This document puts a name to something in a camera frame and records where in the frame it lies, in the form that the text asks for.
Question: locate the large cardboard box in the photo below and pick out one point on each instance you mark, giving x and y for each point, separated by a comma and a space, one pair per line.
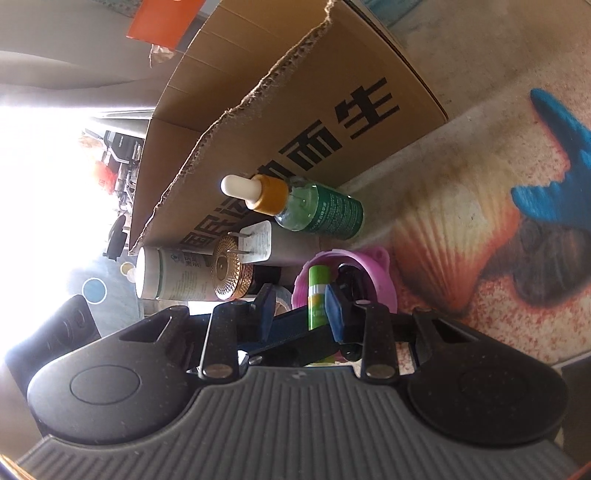
323, 69

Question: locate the green dropper bottle orange collar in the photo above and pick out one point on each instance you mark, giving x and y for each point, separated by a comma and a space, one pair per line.
323, 207

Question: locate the white bottle green label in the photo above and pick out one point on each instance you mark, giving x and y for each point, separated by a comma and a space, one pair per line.
175, 272

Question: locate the orange printed appliance box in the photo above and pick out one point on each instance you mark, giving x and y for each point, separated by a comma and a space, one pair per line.
157, 23

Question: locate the beige curtain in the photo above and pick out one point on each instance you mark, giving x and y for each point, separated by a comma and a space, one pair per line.
69, 27

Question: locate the red plastic bag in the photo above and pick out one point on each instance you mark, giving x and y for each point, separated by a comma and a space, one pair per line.
104, 175

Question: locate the green glue stick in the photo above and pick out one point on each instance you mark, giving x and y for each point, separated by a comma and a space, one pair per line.
316, 281

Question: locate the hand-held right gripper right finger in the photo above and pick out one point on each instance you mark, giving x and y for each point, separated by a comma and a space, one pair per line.
334, 318

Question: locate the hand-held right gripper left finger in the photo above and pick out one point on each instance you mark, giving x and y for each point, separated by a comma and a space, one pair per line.
264, 318

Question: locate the blue grey dotted mat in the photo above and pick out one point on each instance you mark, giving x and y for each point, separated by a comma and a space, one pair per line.
115, 300

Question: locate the white plug adapter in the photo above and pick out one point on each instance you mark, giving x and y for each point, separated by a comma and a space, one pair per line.
258, 242

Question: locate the pink plastic cup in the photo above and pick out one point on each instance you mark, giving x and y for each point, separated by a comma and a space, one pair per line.
378, 281

